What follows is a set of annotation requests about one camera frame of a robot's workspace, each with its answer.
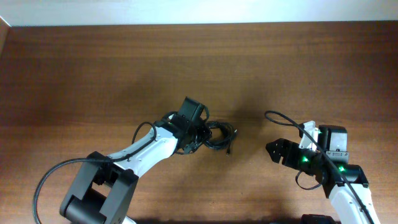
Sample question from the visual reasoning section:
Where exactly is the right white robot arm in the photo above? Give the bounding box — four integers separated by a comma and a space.
266, 121, 380, 223

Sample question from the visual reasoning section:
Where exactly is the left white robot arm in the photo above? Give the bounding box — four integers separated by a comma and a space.
60, 98, 211, 224

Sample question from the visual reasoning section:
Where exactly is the black USB cable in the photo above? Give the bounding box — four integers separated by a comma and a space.
201, 120, 239, 156

